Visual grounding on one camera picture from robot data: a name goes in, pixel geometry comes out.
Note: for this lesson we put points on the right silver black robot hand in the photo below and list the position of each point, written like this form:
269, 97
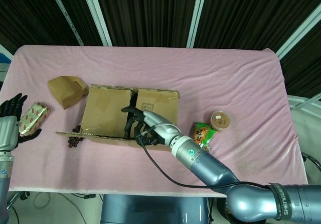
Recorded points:
160, 126

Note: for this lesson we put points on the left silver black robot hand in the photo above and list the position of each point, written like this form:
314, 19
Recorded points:
8, 131

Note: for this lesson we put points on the large brown cardboard box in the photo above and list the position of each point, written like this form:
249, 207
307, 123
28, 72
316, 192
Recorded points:
105, 111

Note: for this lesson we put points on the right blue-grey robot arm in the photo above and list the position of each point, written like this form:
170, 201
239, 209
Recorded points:
215, 168

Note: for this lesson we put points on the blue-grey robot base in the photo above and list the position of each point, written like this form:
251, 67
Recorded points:
150, 209

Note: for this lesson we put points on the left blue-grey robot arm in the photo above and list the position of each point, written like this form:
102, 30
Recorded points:
4, 173

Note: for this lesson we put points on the small brown paper box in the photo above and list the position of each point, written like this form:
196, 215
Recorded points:
64, 92

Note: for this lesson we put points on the gold packet with red print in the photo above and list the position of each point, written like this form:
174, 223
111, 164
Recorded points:
33, 116

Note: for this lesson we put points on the green orange snack bag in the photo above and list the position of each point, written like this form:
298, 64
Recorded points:
201, 133

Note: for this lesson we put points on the round clear tub brown contents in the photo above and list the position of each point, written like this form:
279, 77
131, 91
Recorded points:
220, 121

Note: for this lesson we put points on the pink tablecloth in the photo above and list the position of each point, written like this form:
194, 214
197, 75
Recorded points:
150, 65

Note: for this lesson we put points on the dark red grape bunch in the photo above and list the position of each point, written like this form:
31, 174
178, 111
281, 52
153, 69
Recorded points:
74, 142

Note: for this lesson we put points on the chrome chair leg with wheel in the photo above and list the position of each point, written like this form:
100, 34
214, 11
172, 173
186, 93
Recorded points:
15, 200

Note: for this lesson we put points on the black waste bin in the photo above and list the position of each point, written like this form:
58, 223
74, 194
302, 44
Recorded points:
221, 205

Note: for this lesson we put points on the black power adapter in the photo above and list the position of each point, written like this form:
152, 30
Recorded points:
89, 196

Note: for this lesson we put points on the white aluminium frame post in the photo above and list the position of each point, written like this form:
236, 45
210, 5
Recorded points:
96, 13
301, 30
198, 13

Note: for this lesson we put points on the thin grey metal rail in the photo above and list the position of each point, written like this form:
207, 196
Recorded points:
65, 14

